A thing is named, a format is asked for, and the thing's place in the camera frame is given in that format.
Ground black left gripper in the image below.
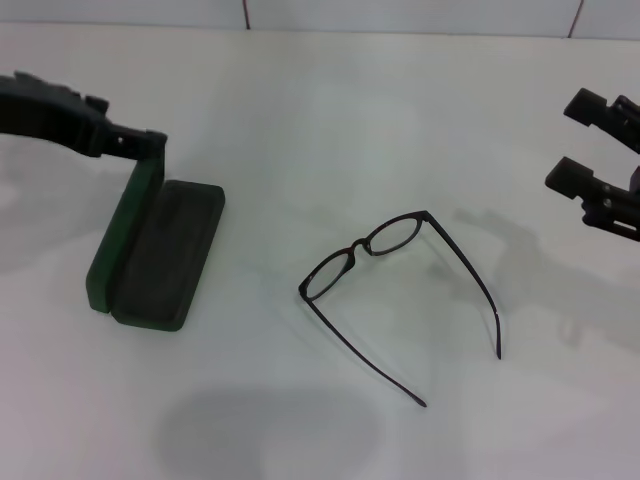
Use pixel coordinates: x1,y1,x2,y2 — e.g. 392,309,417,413
0,71,169,163

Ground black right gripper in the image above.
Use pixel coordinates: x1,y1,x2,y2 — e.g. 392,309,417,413
544,88,640,234

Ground black glasses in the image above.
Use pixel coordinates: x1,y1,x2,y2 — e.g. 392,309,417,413
298,210,503,409

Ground green glasses case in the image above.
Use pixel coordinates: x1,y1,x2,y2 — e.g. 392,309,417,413
85,158,226,334

